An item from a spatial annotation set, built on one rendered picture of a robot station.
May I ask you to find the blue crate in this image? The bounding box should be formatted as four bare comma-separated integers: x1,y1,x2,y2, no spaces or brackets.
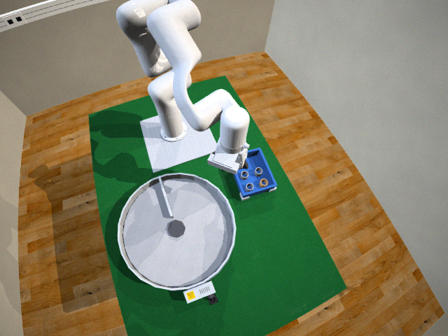
234,148,277,198

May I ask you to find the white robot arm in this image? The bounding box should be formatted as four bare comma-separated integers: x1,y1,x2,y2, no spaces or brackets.
116,0,250,175

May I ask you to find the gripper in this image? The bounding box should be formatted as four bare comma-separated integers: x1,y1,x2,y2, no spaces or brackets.
212,138,249,169

